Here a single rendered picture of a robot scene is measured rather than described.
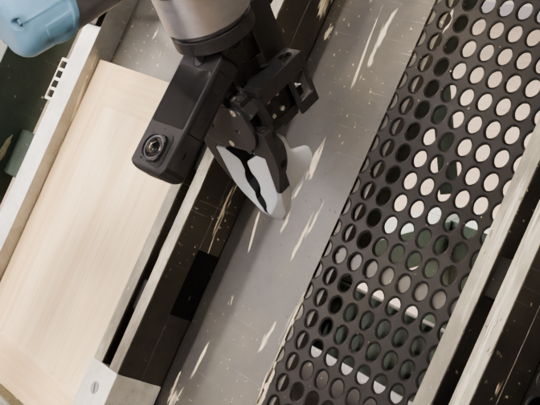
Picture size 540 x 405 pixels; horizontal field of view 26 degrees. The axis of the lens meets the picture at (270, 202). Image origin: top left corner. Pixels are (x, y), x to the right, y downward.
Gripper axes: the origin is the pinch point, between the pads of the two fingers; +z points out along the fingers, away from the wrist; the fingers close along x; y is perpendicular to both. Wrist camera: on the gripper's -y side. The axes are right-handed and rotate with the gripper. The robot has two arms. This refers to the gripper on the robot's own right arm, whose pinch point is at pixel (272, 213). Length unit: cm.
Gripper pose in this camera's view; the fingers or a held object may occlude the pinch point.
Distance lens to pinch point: 107.2
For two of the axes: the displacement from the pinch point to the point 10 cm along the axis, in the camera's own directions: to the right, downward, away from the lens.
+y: 6.3, -6.4, 4.5
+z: 3.2, 7.4, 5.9
